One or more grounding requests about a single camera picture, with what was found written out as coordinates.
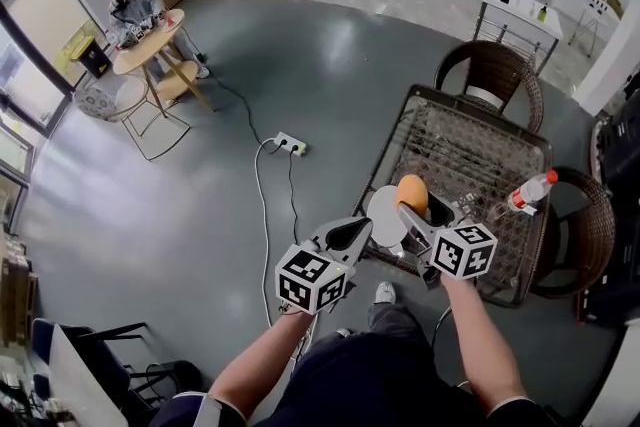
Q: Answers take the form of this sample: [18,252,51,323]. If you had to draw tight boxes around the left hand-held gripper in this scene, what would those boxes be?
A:
[274,216,374,317]

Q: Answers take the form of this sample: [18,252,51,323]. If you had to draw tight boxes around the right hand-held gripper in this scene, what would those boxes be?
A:
[397,195,500,291]

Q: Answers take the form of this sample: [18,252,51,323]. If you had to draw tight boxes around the white round plate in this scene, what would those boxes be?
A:
[366,184,409,248]

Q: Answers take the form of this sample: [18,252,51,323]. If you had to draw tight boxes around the person's right forearm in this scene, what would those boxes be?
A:
[441,274,529,412]

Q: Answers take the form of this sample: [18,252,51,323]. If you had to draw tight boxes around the person's left forearm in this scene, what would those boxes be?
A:
[209,311,322,419]

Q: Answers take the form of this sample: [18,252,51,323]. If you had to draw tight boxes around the person's right white shoe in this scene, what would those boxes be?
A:
[374,281,398,307]

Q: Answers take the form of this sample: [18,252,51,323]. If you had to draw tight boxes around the glass-topped rattan table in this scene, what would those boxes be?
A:
[349,83,556,309]

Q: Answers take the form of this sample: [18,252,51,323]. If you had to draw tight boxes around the person's grey trousers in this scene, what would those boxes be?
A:
[367,302,429,347]

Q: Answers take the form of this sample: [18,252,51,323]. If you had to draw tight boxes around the clear red-labelled water bottle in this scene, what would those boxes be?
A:
[506,168,560,217]

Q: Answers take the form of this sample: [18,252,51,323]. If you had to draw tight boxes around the white power strip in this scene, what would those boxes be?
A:
[274,131,309,159]

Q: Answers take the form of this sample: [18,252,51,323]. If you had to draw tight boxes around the person's dark navy top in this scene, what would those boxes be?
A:
[162,332,556,427]

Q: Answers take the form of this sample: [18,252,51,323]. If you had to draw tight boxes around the brown wicker chair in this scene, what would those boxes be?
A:
[528,167,618,301]
[433,39,545,135]

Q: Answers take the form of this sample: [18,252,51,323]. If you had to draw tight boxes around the large black machine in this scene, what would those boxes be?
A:
[576,87,640,329]

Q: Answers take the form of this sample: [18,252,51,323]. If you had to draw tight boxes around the round wooden stool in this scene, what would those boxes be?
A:
[155,60,200,109]

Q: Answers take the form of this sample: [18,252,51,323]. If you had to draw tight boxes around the dark blue chair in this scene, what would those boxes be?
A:
[30,317,202,427]

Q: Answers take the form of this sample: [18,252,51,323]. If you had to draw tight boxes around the round wooden table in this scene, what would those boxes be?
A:
[111,8,214,119]

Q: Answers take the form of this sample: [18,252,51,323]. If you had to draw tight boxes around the white table board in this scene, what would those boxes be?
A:
[47,323,131,427]

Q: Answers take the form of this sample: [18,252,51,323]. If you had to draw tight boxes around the yellow and black bin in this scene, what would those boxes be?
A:
[68,36,113,80]

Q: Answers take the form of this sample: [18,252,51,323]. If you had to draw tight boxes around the stack of wooden pallets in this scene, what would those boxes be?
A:
[0,234,39,347]

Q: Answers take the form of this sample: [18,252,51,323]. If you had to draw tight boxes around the black-framed glass window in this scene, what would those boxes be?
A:
[0,0,109,237]

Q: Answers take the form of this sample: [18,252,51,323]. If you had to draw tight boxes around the thin black floor cable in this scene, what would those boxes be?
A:
[286,152,301,247]

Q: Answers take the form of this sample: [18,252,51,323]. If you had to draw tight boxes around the long white power cable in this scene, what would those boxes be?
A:
[254,142,275,329]

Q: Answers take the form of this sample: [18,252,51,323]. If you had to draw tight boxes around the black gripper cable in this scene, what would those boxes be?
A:
[429,304,454,367]

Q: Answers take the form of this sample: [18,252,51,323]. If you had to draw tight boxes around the black cable to power strip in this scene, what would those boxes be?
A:
[198,58,279,147]

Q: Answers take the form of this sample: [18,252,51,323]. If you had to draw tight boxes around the white metal-frame table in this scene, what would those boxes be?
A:
[471,0,564,77]

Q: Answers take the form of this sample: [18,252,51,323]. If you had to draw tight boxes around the white wire-frame chair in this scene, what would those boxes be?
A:
[73,75,193,163]

